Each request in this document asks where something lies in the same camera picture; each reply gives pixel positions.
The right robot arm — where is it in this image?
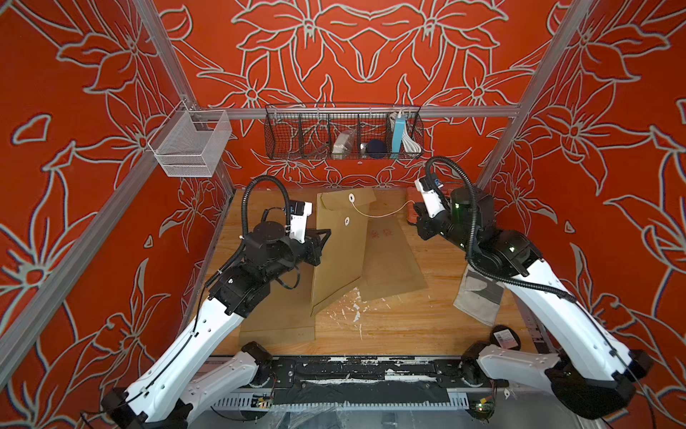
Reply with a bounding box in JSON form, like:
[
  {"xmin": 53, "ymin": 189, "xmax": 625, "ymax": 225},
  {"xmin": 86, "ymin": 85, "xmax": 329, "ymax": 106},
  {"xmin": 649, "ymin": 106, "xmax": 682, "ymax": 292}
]
[{"xmin": 414, "ymin": 157, "xmax": 654, "ymax": 420}]

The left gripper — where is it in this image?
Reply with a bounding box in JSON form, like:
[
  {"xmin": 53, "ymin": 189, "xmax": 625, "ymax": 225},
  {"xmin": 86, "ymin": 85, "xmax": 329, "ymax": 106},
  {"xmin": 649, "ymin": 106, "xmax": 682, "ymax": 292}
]
[{"xmin": 265, "ymin": 225, "xmax": 332, "ymax": 284}]

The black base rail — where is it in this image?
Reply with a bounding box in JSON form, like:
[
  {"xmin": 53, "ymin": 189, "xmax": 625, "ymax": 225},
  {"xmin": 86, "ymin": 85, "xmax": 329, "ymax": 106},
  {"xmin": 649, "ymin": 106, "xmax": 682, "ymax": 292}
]
[{"xmin": 271, "ymin": 356, "xmax": 485, "ymax": 406}]

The black wire basket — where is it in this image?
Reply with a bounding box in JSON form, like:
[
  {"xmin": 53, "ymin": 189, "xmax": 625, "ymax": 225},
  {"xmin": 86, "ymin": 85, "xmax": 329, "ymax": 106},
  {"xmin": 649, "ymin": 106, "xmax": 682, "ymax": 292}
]
[{"xmin": 264, "ymin": 102, "xmax": 425, "ymax": 161}]

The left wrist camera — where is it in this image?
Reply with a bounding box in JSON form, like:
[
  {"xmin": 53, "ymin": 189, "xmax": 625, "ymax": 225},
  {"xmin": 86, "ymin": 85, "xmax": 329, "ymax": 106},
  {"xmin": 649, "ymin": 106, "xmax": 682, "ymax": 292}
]
[{"xmin": 289, "ymin": 200, "xmax": 313, "ymax": 243}]

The dark blue round object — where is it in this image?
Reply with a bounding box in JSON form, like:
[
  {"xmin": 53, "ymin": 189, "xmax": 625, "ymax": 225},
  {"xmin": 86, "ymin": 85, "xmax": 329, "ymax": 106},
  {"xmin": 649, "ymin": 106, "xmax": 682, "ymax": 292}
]
[{"xmin": 364, "ymin": 139, "xmax": 388, "ymax": 159}]

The kraft file bag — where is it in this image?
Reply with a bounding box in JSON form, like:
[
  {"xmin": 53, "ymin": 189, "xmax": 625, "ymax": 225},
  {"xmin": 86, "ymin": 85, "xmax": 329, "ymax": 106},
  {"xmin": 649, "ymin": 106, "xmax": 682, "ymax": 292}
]
[
  {"xmin": 311, "ymin": 188, "xmax": 376, "ymax": 316},
  {"xmin": 358, "ymin": 216, "xmax": 427, "ymax": 301},
  {"xmin": 239, "ymin": 264, "xmax": 315, "ymax": 349}
]

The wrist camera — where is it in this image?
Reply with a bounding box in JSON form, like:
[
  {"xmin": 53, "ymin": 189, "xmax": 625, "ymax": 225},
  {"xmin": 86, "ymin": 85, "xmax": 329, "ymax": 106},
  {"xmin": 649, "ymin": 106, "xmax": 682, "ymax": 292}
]
[
  {"xmin": 289, "ymin": 200, "xmax": 313, "ymax": 243},
  {"xmin": 414, "ymin": 176, "xmax": 446, "ymax": 218}
]

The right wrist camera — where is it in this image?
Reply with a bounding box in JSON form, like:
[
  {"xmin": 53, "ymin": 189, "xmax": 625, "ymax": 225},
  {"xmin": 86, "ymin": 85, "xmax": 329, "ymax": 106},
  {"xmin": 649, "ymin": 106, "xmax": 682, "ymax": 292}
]
[{"xmin": 414, "ymin": 176, "xmax": 446, "ymax": 218}]

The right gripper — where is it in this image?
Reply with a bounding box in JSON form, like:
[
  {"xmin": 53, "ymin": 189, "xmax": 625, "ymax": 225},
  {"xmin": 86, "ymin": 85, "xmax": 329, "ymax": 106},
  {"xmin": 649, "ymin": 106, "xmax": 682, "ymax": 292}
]
[{"xmin": 411, "ymin": 201, "xmax": 479, "ymax": 258}]

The white grey work glove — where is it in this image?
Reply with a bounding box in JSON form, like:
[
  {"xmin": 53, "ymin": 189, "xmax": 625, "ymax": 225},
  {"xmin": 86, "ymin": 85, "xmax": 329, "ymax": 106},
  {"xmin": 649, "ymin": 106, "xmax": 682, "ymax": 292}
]
[{"xmin": 453, "ymin": 266, "xmax": 505, "ymax": 326}]

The white mesh basket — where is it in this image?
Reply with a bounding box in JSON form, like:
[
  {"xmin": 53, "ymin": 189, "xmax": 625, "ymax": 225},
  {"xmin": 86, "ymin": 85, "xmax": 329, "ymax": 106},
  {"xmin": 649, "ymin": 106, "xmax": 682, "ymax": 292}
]
[{"xmin": 150, "ymin": 111, "xmax": 232, "ymax": 178}]

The red plastic tool case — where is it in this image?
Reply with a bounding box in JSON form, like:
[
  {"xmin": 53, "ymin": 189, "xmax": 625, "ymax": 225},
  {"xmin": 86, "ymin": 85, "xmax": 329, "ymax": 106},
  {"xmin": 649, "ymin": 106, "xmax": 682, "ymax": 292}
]
[{"xmin": 407, "ymin": 186, "xmax": 423, "ymax": 226}]

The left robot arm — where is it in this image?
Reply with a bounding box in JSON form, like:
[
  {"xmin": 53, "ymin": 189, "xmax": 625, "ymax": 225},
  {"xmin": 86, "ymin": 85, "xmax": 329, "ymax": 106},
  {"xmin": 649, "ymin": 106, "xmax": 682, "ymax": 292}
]
[{"xmin": 100, "ymin": 175, "xmax": 332, "ymax": 428}]

